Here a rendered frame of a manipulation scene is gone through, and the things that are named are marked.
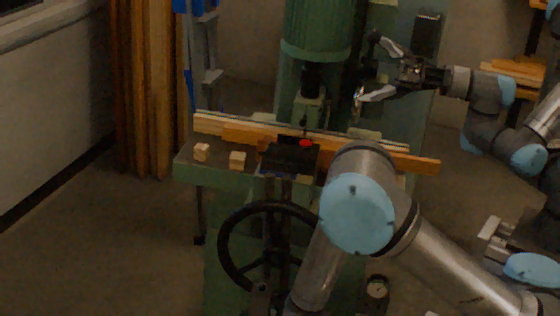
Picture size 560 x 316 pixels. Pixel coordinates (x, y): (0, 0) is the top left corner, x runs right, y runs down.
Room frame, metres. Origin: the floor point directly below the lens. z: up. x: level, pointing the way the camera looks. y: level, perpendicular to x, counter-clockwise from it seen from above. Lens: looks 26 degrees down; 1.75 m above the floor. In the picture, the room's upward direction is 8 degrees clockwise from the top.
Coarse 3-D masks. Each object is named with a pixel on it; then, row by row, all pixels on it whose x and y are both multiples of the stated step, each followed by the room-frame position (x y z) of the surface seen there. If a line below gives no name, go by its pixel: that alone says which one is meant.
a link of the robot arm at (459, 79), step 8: (456, 72) 1.35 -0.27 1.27; (464, 72) 1.35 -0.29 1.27; (456, 80) 1.33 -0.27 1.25; (464, 80) 1.33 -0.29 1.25; (448, 88) 1.34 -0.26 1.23; (456, 88) 1.33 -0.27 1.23; (464, 88) 1.33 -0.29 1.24; (448, 96) 1.34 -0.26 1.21; (456, 96) 1.34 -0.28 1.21; (464, 96) 1.33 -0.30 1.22
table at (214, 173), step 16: (192, 144) 1.50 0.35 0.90; (208, 144) 1.52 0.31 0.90; (224, 144) 1.53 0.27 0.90; (240, 144) 1.54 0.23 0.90; (176, 160) 1.41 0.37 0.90; (192, 160) 1.42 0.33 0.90; (208, 160) 1.43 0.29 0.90; (224, 160) 1.44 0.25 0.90; (176, 176) 1.40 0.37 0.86; (192, 176) 1.40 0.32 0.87; (208, 176) 1.40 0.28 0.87; (224, 176) 1.39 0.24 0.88; (240, 176) 1.39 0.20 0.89; (320, 176) 1.43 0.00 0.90; (400, 176) 1.49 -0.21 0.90; (240, 192) 1.39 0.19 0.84; (320, 192) 1.38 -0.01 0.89; (304, 224) 1.29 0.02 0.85
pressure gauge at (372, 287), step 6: (372, 276) 1.33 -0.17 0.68; (378, 276) 1.32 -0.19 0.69; (384, 276) 1.33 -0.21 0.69; (372, 282) 1.31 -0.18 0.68; (378, 282) 1.31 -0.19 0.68; (384, 282) 1.30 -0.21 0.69; (366, 288) 1.31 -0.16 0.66; (372, 288) 1.31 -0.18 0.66; (378, 288) 1.31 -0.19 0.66; (384, 288) 1.31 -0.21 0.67; (372, 294) 1.31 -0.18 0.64; (378, 294) 1.31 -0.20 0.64; (384, 294) 1.31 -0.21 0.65
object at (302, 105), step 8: (296, 96) 1.54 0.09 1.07; (320, 96) 1.56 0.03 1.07; (296, 104) 1.50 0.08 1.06; (304, 104) 1.50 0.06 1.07; (312, 104) 1.50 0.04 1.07; (320, 104) 1.51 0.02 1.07; (296, 112) 1.50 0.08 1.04; (304, 112) 1.50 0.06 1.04; (312, 112) 1.50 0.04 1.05; (320, 112) 1.52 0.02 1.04; (296, 120) 1.50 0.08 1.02; (312, 120) 1.50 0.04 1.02; (320, 120) 1.51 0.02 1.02; (312, 128) 1.50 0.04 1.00
